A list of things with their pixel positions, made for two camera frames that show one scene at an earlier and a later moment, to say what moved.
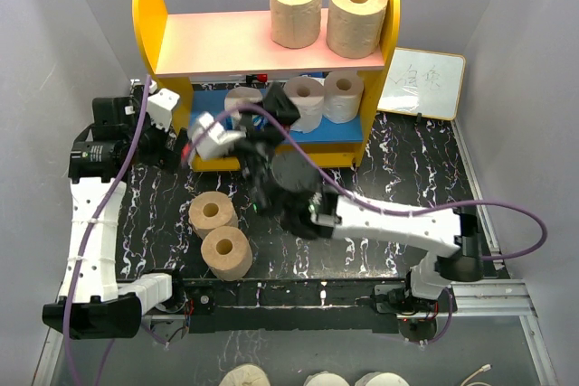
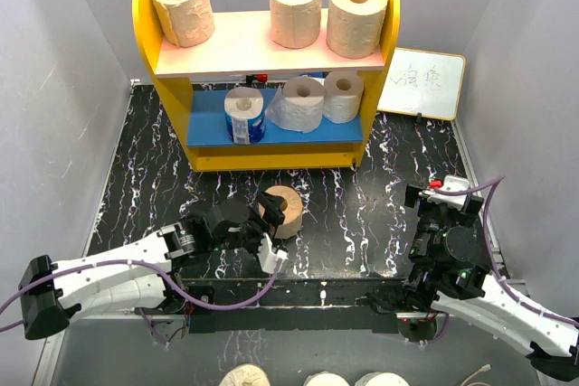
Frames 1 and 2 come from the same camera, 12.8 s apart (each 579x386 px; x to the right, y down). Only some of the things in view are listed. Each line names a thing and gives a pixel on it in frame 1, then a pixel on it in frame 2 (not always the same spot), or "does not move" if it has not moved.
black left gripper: [165, 155] -> [272, 216]
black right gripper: [278, 99] -> [462, 217]
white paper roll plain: [342, 96] does not move
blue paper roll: [237, 96] does not move
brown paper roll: [355, 15] does not move
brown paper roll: [295, 9] does not move
